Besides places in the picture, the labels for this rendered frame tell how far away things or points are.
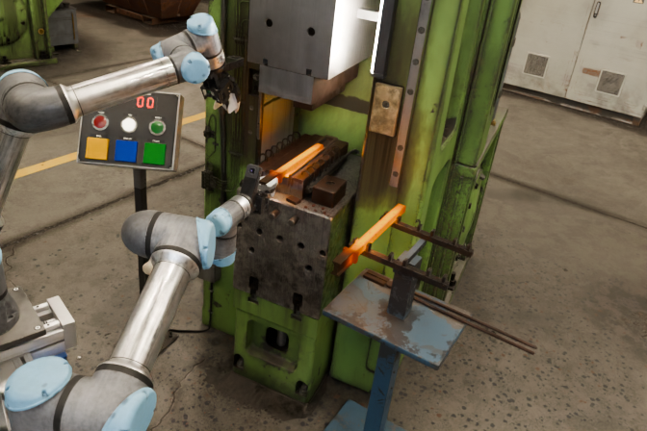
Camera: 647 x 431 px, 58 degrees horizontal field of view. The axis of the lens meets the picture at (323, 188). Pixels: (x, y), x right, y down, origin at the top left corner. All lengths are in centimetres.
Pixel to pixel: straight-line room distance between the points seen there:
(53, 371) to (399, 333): 102
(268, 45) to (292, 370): 130
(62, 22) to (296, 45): 540
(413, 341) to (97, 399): 98
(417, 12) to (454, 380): 167
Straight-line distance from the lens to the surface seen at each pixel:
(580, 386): 306
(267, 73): 197
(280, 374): 251
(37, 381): 124
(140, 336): 126
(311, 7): 185
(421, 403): 268
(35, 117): 149
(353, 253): 166
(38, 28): 666
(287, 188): 208
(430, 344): 184
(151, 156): 214
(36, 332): 170
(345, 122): 243
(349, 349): 253
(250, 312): 238
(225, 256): 178
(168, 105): 216
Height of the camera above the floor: 191
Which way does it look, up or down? 27 degrees down
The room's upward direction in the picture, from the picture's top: 7 degrees clockwise
